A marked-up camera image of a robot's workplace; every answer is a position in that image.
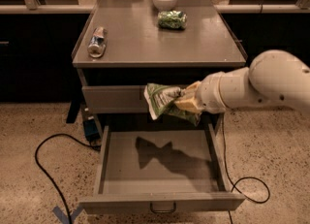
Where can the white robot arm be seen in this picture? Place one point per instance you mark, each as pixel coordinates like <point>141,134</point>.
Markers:
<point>274,78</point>

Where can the grey drawer cabinet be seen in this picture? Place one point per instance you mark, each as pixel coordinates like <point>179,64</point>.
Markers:
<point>139,52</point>

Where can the closed grey top drawer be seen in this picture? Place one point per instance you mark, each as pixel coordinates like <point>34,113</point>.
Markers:
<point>113,99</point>

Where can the long counter ledge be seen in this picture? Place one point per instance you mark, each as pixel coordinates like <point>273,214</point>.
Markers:
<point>223,9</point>

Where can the green jalapeno chip bag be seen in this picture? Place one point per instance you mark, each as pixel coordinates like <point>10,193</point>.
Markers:
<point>161,100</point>

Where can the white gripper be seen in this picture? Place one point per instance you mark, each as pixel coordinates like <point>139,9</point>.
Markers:
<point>209,94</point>

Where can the green soda can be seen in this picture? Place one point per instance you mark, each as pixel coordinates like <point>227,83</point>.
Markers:
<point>172,19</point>

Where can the blue tape cross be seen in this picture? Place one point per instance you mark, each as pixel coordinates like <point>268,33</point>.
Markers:
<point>63,218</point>

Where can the blue power box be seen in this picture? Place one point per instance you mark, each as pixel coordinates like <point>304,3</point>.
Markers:
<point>91,132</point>

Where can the open grey middle drawer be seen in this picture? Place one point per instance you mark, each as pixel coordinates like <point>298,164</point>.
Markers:
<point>160,172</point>

